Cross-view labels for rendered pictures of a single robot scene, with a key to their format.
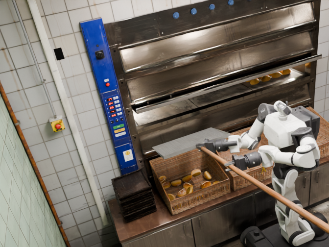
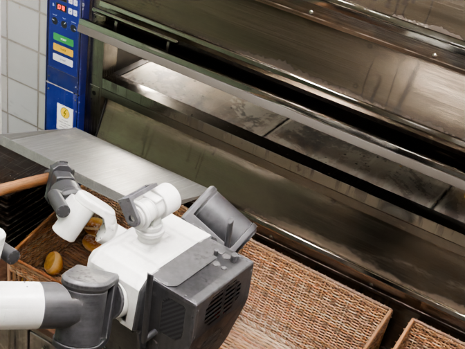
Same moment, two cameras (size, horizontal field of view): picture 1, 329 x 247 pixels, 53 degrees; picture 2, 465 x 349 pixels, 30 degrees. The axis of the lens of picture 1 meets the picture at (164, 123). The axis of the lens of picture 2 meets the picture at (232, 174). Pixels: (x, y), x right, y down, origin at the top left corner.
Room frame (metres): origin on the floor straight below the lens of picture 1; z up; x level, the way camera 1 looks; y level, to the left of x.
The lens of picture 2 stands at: (0.89, -1.90, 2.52)
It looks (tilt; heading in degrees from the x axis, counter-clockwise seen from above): 32 degrees down; 42
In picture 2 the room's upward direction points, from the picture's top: 9 degrees clockwise
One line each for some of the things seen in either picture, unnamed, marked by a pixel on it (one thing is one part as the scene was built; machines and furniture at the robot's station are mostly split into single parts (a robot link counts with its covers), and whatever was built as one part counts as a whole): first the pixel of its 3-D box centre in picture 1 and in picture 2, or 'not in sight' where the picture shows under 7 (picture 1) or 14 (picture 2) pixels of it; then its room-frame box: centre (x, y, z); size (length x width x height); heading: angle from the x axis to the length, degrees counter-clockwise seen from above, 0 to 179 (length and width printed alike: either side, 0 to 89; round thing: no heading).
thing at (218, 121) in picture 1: (229, 115); (326, 221); (2.75, -0.63, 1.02); 1.79 x 0.11 x 0.19; 105
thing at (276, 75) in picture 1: (256, 68); not in sight; (3.32, -1.08, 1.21); 0.61 x 0.48 x 0.06; 15
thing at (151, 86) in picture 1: (226, 63); (361, 70); (2.75, -0.63, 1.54); 1.79 x 0.11 x 0.19; 105
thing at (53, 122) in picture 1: (57, 123); not in sight; (2.32, 0.81, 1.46); 0.10 x 0.07 x 0.10; 105
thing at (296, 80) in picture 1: (227, 101); (338, 180); (2.77, -0.62, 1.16); 1.80 x 0.06 x 0.04; 105
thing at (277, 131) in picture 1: (290, 133); (165, 298); (1.90, -0.84, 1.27); 0.34 x 0.30 x 0.36; 10
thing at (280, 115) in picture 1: (282, 109); (153, 210); (1.89, -0.78, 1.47); 0.10 x 0.07 x 0.09; 10
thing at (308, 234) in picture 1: (296, 231); not in sight; (1.92, -0.93, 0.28); 0.21 x 0.20 x 0.13; 105
